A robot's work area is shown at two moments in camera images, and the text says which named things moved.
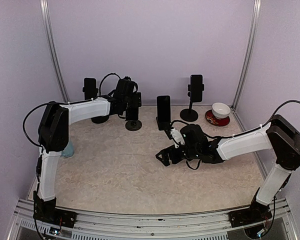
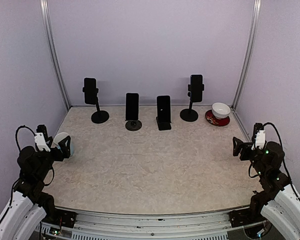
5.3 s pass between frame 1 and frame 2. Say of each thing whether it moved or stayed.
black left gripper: moved
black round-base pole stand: stayed
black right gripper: moved
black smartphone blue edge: stayed
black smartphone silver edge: stayed
